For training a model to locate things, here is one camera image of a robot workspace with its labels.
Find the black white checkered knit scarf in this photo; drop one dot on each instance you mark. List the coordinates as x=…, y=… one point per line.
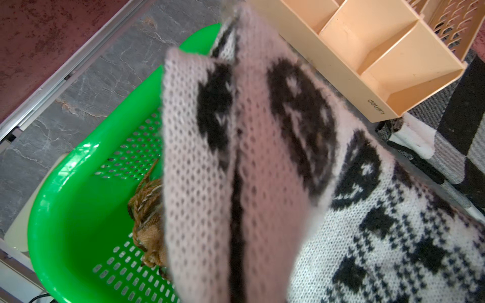
x=275, y=192

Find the green plastic basket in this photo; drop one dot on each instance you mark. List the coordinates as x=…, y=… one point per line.
x=80, y=232

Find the brown plaid fringed scarf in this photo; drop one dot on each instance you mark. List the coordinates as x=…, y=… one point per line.
x=146, y=209

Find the beige plastic file organizer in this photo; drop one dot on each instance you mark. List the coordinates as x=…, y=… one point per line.
x=383, y=56

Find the grey black striped scarf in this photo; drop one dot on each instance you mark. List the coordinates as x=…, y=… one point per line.
x=444, y=138

